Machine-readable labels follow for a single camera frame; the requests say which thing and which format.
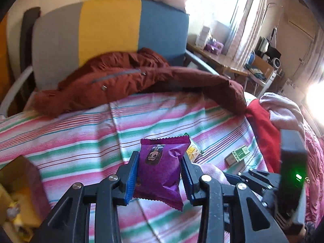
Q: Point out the stack of white boxes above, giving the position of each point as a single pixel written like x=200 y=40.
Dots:
x=203 y=36

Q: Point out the purple snack packet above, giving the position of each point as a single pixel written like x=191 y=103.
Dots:
x=159 y=172

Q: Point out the grey yellow blue armchair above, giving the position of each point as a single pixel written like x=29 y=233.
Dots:
x=106 y=30

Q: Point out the red-brown padded jacket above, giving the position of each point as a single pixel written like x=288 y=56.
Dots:
x=114 y=81

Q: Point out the black audio devices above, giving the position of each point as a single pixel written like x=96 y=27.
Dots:
x=268 y=48

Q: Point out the wooden desk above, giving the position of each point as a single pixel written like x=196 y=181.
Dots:
x=222 y=62

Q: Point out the golden cardboard box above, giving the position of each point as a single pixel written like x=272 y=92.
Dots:
x=33 y=182

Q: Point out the light pink fleece garment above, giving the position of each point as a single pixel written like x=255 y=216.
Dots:
x=281 y=111

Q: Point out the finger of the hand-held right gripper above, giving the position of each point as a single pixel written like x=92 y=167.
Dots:
x=263 y=176
x=230 y=178

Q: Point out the red cloth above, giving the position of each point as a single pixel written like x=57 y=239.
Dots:
x=263 y=131

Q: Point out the pale striped curtain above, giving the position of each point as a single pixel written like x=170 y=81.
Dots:
x=249 y=17

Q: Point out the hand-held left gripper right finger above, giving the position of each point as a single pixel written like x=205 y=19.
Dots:
x=187 y=179

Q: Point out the purple storage box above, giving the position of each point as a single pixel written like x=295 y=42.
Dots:
x=214 y=47

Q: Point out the person's right forearm black sleeve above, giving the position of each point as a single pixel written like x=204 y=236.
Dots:
x=312 y=235

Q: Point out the pink quilt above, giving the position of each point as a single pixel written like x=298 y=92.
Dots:
x=313 y=169

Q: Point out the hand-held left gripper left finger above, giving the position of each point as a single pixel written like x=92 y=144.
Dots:
x=133 y=177

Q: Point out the green and tan small box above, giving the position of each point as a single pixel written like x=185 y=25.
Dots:
x=238 y=155

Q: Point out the black chair back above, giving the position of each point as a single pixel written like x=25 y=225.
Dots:
x=29 y=43

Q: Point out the yellow wooden cabinet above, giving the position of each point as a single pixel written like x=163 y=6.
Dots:
x=5 y=55

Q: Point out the blue round object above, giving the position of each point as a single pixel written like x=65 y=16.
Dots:
x=251 y=57

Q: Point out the yellow packet with green edge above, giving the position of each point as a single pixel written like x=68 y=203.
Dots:
x=194 y=151

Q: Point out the brown cardboard box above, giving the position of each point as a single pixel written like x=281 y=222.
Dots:
x=263 y=67

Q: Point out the striped bed sheet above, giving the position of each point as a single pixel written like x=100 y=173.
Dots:
x=76 y=144

